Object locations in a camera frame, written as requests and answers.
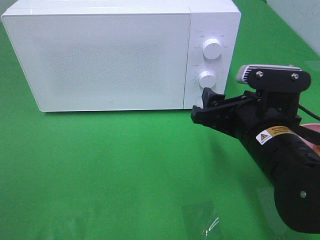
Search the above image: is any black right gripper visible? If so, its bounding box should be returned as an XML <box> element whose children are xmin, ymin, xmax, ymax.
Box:
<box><xmin>190</xmin><ymin>87</ymin><xmax>301</xmax><ymax>140</ymax></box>

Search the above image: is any round white door button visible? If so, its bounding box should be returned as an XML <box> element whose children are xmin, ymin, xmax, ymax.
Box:
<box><xmin>195</xmin><ymin>95</ymin><xmax>203</xmax><ymax>108</ymax></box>

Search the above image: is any white microwave door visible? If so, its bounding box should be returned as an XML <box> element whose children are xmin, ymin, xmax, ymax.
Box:
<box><xmin>3</xmin><ymin>13</ymin><xmax>190</xmax><ymax>112</ymax></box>

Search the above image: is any pink round plate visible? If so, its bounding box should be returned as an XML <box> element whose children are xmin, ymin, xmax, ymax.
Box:
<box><xmin>301</xmin><ymin>123</ymin><xmax>320</xmax><ymax>149</ymax></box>

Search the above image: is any burger with lettuce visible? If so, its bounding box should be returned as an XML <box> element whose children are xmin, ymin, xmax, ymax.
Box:
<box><xmin>313</xmin><ymin>145</ymin><xmax>320</xmax><ymax>155</ymax></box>

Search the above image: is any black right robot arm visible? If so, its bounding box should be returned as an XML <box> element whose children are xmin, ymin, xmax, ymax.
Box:
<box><xmin>191</xmin><ymin>87</ymin><xmax>320</xmax><ymax>234</ymax></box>

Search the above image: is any lower white microwave knob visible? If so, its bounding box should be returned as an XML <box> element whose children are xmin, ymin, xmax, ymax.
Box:
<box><xmin>198</xmin><ymin>70</ymin><xmax>217</xmax><ymax>89</ymax></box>

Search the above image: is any white microwave knob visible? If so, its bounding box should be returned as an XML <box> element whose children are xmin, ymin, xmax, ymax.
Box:
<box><xmin>198</xmin><ymin>70</ymin><xmax>217</xmax><ymax>89</ymax></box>
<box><xmin>202</xmin><ymin>37</ymin><xmax>223</xmax><ymax>60</ymax></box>

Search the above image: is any upper white microwave knob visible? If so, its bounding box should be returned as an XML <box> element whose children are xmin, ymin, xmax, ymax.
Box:
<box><xmin>202</xmin><ymin>37</ymin><xmax>223</xmax><ymax>60</ymax></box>

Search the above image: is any green table mat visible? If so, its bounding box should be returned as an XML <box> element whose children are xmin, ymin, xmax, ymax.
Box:
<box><xmin>0</xmin><ymin>24</ymin><xmax>320</xmax><ymax>240</ymax></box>

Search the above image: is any white microwave oven body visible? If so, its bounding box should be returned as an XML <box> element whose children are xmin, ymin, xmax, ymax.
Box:
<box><xmin>1</xmin><ymin>0</ymin><xmax>241</xmax><ymax>110</ymax></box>

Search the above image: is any black camera cable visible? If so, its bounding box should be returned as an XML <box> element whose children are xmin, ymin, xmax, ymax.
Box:
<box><xmin>297</xmin><ymin>104</ymin><xmax>320</xmax><ymax>122</ymax></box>

